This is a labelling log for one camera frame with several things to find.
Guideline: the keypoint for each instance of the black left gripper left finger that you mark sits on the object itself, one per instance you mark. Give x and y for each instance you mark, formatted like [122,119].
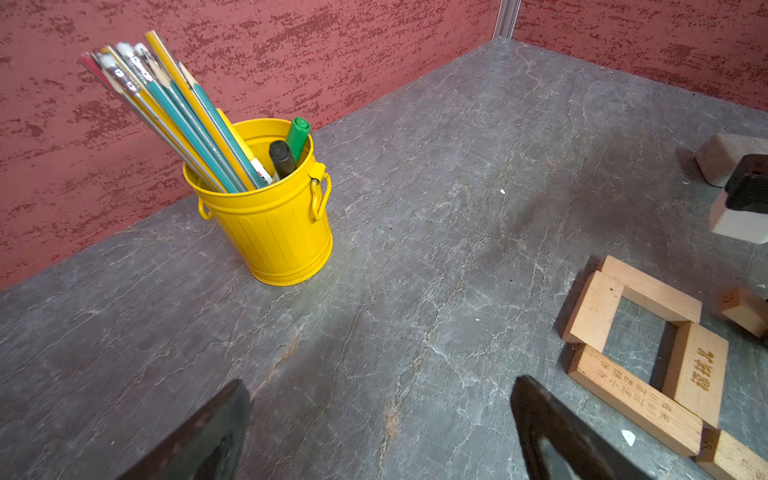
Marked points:
[208,445]

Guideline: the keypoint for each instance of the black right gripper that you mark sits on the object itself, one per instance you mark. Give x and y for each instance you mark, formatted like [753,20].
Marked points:
[747,187]

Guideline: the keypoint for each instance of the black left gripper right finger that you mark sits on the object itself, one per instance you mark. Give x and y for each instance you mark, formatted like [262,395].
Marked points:
[557,444]

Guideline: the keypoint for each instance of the engraved wooden block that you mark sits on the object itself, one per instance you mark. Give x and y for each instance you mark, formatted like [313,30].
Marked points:
[696,372]

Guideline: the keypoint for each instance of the grey stone block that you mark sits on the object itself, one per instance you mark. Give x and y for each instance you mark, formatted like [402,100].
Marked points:
[718,157]

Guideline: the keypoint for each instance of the yellow metal pencil bucket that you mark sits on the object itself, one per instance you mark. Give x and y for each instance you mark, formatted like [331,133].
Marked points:
[282,231]

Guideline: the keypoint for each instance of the black green marker pen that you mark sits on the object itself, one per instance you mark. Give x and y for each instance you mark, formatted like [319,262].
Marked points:
[282,159]

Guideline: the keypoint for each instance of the bundle of coloured pencils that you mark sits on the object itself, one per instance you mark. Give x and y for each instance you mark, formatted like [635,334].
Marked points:
[157,88]

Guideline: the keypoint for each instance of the right aluminium frame post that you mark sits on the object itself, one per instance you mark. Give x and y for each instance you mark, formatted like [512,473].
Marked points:
[506,19]

